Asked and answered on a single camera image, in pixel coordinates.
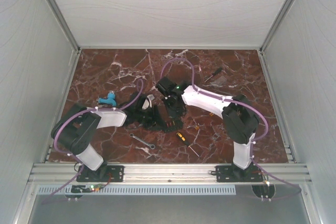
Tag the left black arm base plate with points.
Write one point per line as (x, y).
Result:
(111, 173)

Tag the black handled screwdriver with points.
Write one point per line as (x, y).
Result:
(217, 71)

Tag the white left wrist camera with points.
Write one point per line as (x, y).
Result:
(148, 101)

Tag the light blue slotted cable duct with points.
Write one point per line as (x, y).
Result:
(144, 190)

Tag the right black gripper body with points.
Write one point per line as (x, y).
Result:
(172, 111)

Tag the blue plastic part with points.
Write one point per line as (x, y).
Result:
(109, 100)

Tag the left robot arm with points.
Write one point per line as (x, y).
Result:
(76, 129)

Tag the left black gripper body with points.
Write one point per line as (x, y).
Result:
(148, 117)

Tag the aluminium front rail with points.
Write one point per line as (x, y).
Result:
(161, 174)

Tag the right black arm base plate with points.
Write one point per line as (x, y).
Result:
(234, 174)

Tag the yellow black screwdriver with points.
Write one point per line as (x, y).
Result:
(183, 139)

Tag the silver combination wrench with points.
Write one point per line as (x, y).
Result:
(151, 146)

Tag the black fuse box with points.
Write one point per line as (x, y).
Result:
(170, 126)

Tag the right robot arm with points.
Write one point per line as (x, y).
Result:
(239, 120)

